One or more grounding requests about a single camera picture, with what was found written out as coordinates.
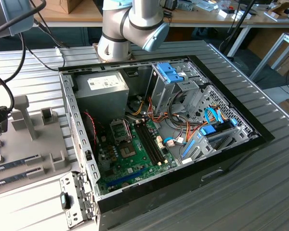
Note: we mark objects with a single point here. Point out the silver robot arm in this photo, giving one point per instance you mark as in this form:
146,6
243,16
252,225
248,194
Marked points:
135,26

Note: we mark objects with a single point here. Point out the CPU socket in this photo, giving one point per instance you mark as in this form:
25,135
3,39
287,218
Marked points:
127,151

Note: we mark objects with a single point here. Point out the dark RAM stick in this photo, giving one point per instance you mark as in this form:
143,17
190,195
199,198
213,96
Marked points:
7,181
7,166

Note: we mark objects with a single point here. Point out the grey parts rack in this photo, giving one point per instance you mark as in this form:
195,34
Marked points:
48,142

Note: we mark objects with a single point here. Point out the black case fan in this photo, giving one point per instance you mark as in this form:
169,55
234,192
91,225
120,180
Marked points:
90,133

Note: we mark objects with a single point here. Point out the grey power supply unit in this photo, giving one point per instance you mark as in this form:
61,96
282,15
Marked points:
101,101

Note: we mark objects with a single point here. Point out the blue expansion slot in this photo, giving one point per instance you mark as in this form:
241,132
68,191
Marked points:
126,178

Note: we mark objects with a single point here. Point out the green motherboard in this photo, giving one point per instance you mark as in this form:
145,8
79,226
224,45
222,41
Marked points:
144,158

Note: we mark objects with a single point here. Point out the black RAM slot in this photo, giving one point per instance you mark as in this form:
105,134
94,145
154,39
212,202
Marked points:
146,143
152,143
149,143
155,143

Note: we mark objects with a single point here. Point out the wooden desk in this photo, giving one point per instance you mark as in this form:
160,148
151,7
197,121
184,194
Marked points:
260,20
86,14

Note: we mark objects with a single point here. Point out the black open PC case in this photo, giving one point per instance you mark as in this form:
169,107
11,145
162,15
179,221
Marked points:
159,192

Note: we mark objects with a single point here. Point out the grey metal drive cage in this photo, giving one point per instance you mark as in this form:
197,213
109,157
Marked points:
162,96

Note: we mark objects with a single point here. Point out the blue drive bay latch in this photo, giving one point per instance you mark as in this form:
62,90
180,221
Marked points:
169,72

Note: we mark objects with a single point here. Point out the hard disk in blue carrier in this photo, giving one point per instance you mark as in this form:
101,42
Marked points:
207,131

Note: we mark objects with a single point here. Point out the perforated metal disk cage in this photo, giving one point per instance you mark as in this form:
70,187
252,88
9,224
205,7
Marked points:
207,95

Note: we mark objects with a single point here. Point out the small white box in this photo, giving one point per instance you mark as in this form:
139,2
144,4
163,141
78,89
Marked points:
225,14

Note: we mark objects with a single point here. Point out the black stand pole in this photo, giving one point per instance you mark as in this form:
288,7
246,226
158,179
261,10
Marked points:
240,17

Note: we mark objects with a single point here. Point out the cardboard stand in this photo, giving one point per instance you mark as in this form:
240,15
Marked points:
279,8

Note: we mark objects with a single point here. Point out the black blue bracket latch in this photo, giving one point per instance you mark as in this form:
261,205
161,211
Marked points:
65,201

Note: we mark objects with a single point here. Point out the metal slot cover bracket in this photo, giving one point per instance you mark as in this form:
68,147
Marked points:
74,199

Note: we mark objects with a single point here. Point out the blue disk bay rail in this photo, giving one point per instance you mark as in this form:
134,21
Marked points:
187,149

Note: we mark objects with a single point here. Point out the aluminium profile frame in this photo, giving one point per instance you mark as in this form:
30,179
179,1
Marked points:
267,56

